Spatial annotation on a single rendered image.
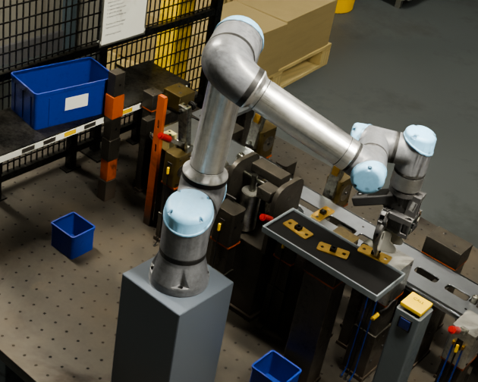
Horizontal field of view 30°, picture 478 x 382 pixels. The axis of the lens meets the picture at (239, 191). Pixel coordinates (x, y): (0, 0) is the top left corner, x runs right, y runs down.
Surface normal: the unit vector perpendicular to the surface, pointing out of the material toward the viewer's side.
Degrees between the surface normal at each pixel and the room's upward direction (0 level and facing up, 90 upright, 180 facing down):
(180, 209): 7
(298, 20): 90
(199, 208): 7
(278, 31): 90
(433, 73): 0
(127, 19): 90
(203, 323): 90
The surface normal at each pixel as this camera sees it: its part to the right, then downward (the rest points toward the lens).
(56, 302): 0.15, -0.83
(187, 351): 0.74, 0.46
